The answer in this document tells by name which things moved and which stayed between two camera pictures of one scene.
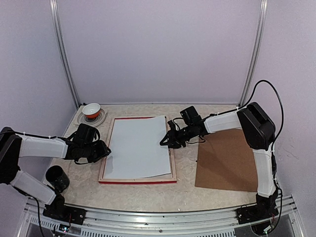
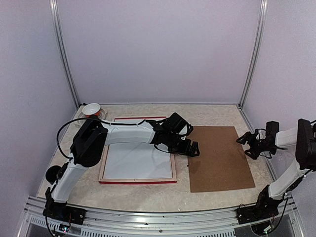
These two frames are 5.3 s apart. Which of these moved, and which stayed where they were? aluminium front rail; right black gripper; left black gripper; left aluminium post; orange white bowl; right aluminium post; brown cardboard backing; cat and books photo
Moved: left black gripper; right black gripper; brown cardboard backing
Stayed: orange white bowl; cat and books photo; aluminium front rail; left aluminium post; right aluminium post
